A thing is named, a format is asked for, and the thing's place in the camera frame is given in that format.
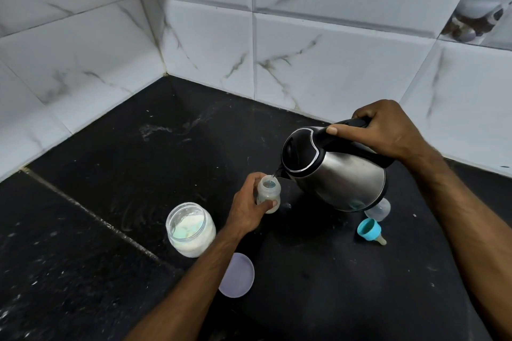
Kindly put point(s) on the person's right forearm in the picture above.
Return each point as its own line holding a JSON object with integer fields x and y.
{"x": 464, "y": 225}

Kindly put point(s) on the clear baby bottle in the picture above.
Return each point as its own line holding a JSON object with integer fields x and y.
{"x": 268, "y": 193}

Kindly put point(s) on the person's right hand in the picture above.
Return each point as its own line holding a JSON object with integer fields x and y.
{"x": 390, "y": 129}

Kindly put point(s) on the person's left thumb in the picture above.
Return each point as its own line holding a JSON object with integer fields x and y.
{"x": 267, "y": 205}

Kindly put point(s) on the glass jar of milk powder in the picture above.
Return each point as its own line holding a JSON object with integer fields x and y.
{"x": 190, "y": 229}

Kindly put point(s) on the person's left forearm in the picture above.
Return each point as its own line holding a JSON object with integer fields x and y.
{"x": 188, "y": 292}

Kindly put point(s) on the person's right thumb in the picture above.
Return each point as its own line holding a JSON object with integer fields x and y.
{"x": 340, "y": 129}

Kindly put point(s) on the stainless steel electric kettle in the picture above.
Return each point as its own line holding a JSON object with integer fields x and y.
{"x": 336, "y": 169}

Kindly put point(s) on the teal scoop in jar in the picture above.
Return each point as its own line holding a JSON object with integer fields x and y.
{"x": 184, "y": 229}

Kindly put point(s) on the person's left hand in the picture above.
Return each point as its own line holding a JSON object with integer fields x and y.
{"x": 244, "y": 209}

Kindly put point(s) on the clear bottle cap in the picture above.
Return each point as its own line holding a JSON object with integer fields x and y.
{"x": 378, "y": 209}

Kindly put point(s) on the lilac plastic jar lid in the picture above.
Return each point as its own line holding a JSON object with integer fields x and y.
{"x": 236, "y": 275}

